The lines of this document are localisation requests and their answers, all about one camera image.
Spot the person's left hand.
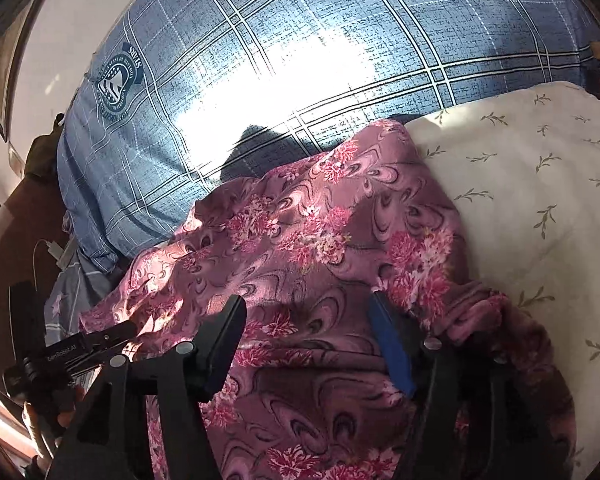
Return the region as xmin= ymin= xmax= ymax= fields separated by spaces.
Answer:
xmin=22 ymin=389 xmax=87 ymax=462

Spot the blue plaid pillow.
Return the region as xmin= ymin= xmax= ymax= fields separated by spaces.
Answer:
xmin=57 ymin=0 xmax=600 ymax=273

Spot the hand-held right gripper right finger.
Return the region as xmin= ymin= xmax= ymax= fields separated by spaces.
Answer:
xmin=369 ymin=290 xmax=556 ymax=480

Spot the white charger cable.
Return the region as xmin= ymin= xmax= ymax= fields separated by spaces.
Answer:
xmin=30 ymin=239 xmax=68 ymax=281

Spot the white leaf-print quilt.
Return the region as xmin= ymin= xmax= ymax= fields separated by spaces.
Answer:
xmin=405 ymin=80 xmax=600 ymax=480

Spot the pink floral garment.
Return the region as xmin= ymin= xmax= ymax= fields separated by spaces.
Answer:
xmin=80 ymin=120 xmax=578 ymax=480

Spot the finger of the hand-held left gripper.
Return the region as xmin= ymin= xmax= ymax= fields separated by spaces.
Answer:
xmin=81 ymin=321 xmax=140 ymax=349

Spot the grey-blue star-print sheet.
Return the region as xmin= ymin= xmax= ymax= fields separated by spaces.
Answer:
xmin=42 ymin=245 xmax=126 ymax=346

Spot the dark olive cloth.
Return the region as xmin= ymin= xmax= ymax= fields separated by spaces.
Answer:
xmin=25 ymin=112 xmax=66 ymax=178

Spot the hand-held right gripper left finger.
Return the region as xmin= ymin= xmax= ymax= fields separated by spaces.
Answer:
xmin=45 ymin=295 xmax=248 ymax=480

